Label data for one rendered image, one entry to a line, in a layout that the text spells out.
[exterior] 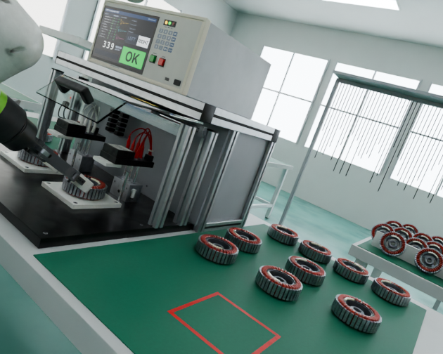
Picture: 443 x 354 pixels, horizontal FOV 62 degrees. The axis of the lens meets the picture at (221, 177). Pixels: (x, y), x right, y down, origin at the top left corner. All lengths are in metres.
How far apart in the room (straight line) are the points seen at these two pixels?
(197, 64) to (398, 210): 6.29
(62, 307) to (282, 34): 7.98
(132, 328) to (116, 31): 0.91
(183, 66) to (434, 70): 6.52
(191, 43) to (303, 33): 7.21
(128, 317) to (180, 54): 0.69
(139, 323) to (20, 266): 0.25
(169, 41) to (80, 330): 0.76
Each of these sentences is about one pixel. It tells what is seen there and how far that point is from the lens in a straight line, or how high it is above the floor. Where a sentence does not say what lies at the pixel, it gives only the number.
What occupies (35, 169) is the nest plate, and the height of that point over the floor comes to 0.78.
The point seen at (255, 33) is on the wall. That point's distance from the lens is 8.72.
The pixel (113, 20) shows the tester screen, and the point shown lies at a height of 1.26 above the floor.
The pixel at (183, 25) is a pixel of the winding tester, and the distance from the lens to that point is 1.07.
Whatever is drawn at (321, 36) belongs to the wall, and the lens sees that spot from 8.03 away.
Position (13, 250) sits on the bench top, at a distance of 0.79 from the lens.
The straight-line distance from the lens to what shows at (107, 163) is 1.02.
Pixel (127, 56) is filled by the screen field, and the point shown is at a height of 1.17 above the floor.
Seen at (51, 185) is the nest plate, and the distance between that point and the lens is 1.06.
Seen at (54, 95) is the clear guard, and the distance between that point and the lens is 0.92.
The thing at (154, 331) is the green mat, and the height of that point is 0.75.
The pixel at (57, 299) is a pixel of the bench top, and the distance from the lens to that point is 0.68.
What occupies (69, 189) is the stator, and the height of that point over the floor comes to 0.80.
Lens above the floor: 1.11
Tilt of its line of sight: 10 degrees down
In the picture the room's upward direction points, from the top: 20 degrees clockwise
